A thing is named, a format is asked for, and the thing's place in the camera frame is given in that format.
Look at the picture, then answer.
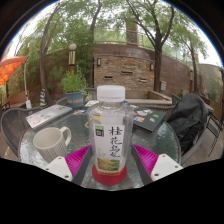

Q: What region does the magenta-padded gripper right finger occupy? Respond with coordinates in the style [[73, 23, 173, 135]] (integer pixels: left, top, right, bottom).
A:
[[130, 143, 184, 186]]

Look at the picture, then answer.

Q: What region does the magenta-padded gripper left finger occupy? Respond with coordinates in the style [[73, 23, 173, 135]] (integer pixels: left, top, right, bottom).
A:
[[44, 144, 94, 187]]

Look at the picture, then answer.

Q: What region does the clear plastic drink bottle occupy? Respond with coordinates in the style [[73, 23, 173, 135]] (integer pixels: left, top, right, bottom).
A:
[[87, 85, 134, 176]]

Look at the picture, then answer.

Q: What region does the white ribbed mug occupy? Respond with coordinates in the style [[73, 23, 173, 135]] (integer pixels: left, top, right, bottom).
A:
[[32, 126, 73, 164]]

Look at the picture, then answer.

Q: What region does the flat round red coaster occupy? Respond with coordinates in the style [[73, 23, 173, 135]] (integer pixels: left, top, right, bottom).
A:
[[91, 164, 128, 186]]

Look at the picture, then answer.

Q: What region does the black laptop with stickers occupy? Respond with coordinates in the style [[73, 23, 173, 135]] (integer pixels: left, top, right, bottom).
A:
[[128, 106, 167, 133]]

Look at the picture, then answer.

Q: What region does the blue printed card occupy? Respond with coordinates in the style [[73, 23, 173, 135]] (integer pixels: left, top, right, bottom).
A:
[[72, 109, 88, 116]]

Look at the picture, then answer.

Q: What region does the silver laptop with stickers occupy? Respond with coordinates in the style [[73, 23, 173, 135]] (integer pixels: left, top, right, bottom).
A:
[[25, 104, 73, 129]]

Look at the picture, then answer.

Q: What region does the black backpack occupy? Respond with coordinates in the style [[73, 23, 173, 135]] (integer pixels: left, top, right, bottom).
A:
[[166, 93, 209, 154]]

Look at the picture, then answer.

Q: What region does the white printed card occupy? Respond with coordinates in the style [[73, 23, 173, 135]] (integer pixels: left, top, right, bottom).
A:
[[84, 99, 99, 108]]

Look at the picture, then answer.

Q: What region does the yellow blue striped cone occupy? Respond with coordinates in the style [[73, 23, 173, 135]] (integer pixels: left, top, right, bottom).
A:
[[39, 88, 48, 108]]

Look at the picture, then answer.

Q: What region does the potted green plant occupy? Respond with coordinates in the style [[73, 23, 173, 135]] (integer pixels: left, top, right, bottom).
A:
[[58, 66, 88, 108]]

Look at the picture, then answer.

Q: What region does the wooden bench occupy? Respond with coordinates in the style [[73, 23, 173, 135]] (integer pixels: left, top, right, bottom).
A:
[[1, 91, 28, 111]]

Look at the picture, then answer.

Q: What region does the tall dark-trunk tree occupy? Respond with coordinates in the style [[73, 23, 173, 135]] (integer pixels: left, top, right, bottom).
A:
[[123, 0, 178, 94]]

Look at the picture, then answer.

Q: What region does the leaning slim tree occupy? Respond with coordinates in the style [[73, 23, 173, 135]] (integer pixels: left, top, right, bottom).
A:
[[38, 8, 63, 105]]

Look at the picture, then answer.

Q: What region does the orange patio umbrella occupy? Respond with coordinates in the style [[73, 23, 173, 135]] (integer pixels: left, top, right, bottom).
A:
[[0, 55, 33, 109]]

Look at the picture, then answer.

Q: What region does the globe-topped wooden lamp post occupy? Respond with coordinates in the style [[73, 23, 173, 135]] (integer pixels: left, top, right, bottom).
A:
[[68, 43, 78, 73], [189, 64, 195, 94]]

